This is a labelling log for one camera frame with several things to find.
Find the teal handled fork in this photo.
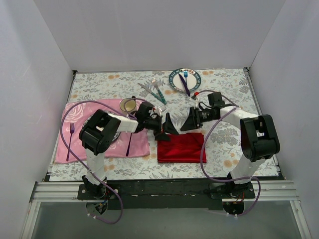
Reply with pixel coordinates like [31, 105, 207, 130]
[152, 78, 165, 101]

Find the cream enamel mug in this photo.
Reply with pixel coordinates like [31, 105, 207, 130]
[120, 97, 137, 114]

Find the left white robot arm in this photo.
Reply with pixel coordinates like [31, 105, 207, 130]
[79, 102, 178, 199]

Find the blue fork on plate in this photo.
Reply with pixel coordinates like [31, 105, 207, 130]
[184, 71, 188, 84]

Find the pink floral placemat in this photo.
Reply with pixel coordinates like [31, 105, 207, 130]
[55, 103, 150, 164]

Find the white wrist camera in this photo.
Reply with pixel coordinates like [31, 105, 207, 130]
[155, 105, 166, 116]
[189, 92, 199, 107]

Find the purple cable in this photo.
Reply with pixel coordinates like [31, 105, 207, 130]
[60, 98, 153, 224]
[193, 90, 262, 217]

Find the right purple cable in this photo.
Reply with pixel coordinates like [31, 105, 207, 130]
[193, 90, 262, 217]

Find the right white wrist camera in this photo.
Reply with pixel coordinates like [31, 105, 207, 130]
[189, 92, 199, 107]

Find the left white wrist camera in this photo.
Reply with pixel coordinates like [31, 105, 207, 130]
[155, 105, 166, 116]

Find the purple knife on plate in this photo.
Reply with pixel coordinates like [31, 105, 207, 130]
[178, 74, 190, 97]

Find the purple spoon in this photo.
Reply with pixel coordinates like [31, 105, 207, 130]
[126, 133, 133, 157]

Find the purple fork on placemat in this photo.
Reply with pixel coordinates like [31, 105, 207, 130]
[66, 122, 75, 162]

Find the white plate blue rim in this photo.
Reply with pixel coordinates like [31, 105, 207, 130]
[168, 68, 202, 93]

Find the red cloth napkin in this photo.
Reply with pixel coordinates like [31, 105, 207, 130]
[157, 132, 204, 163]

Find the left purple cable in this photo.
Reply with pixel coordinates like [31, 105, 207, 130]
[60, 98, 153, 224]

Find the teal handled knife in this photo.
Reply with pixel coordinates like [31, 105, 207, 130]
[139, 83, 166, 105]

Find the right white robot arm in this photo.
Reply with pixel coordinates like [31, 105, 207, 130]
[180, 90, 280, 199]

